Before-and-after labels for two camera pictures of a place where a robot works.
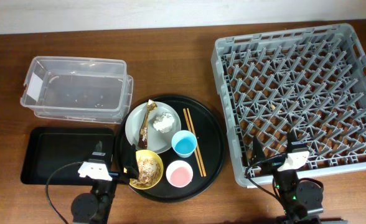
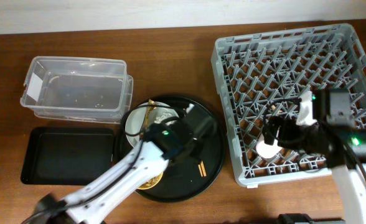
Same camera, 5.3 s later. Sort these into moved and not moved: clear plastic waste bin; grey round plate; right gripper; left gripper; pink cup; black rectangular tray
Moved: right gripper; pink cup; left gripper
Not moved: grey round plate; black rectangular tray; clear plastic waste bin
